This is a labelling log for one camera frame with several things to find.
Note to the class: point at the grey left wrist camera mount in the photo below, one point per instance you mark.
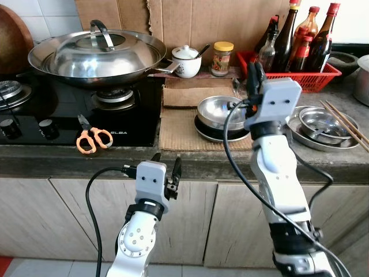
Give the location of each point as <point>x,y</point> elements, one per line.
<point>151,182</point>

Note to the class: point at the brown cardboard sheet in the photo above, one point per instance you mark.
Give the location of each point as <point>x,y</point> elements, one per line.
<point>219,23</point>
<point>98,11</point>

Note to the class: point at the folded brown cardboard piece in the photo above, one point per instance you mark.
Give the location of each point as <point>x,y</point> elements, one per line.
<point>190,92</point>

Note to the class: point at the black glass gas stove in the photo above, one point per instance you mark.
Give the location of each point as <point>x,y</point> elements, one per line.
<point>63,107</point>

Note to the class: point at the tall dark glass bottle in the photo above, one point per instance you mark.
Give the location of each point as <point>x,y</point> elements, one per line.
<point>286,46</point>

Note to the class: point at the red plastic basket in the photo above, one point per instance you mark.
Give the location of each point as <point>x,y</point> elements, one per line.
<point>311,82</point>

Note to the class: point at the steel plate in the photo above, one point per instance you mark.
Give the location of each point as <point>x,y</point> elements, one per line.
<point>207,135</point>
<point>297,130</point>

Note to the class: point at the red floor mat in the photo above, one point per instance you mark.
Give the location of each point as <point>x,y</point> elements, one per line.
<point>4,264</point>

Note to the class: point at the steel spoon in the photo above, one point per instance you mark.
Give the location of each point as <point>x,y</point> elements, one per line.
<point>331,131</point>

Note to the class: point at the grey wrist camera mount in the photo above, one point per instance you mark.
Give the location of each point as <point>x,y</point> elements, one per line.
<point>279,101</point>
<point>151,182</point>

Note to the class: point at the round wooden chopping board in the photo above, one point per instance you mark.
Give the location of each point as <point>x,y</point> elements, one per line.
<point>14,40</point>

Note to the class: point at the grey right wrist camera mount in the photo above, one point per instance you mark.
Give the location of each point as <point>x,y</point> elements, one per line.
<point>279,101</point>

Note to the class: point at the black stone mortar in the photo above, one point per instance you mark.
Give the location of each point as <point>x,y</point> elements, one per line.
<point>346,60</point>

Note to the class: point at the dark bottle red cap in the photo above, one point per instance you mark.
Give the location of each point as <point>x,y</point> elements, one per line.
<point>324,49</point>

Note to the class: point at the steel bowl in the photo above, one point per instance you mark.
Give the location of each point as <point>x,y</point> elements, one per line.
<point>323,118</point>
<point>213,109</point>

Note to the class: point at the white ceramic condiment pot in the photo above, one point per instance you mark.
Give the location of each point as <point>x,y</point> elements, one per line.
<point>185,66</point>

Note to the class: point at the round gas burner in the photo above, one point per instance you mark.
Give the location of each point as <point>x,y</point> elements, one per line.
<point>11,92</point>

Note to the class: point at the glass jar yellow lid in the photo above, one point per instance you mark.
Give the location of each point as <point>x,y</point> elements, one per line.
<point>222,60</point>

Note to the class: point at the black stove knob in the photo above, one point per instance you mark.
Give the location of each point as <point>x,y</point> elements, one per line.
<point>10,128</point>
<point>49,128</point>

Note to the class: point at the clear glass oil bottle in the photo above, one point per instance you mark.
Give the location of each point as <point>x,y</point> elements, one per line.
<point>267,57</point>

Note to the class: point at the steel wok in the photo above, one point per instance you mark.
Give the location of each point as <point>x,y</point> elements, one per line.
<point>155,57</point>

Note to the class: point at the gas burner with pot support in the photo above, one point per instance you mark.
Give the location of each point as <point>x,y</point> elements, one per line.
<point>113,97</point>

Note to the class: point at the small bottle red label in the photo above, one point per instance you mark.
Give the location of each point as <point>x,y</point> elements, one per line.
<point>302,55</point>

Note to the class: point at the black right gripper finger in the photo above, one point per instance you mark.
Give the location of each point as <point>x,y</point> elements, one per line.
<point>256,81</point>

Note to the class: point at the amber bottle red cap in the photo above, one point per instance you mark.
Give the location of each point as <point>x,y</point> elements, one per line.
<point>309,26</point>

